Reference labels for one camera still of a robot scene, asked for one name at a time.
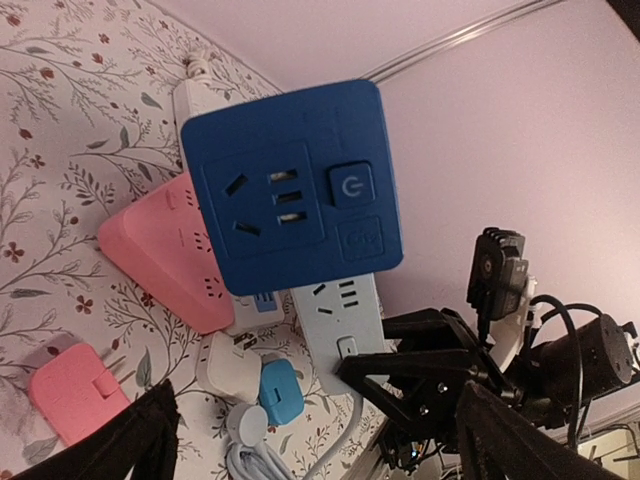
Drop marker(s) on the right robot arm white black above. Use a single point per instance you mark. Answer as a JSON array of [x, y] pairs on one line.
[[542, 353]]

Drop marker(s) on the cyan square adapter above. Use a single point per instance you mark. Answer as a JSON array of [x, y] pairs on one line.
[[280, 394]]

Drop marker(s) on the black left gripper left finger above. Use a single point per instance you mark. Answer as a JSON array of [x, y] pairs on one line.
[[140, 442]]

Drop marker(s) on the right aluminium frame post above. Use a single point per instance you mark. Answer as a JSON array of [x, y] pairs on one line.
[[456, 38]]

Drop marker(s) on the white cube socket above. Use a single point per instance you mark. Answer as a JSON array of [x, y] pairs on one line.
[[228, 367]]

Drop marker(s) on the dark blue cube socket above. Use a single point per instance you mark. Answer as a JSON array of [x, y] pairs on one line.
[[297, 188]]

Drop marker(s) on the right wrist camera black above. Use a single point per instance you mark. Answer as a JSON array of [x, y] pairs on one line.
[[498, 278]]

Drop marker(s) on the small pink adapter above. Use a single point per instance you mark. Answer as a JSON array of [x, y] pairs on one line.
[[76, 393]]

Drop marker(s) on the white power strip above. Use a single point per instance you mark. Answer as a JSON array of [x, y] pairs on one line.
[[194, 96]]

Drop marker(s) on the floral patterned table mat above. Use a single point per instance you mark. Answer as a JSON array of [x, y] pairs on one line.
[[87, 127]]

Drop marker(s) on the grey-blue power strip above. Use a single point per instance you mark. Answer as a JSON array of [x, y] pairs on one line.
[[339, 318]]

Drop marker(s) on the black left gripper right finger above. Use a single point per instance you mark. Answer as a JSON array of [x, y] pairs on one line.
[[495, 442]]

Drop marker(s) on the pink triangular socket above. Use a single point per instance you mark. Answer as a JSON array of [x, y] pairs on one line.
[[160, 241]]

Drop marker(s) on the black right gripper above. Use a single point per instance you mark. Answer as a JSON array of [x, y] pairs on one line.
[[418, 385]]

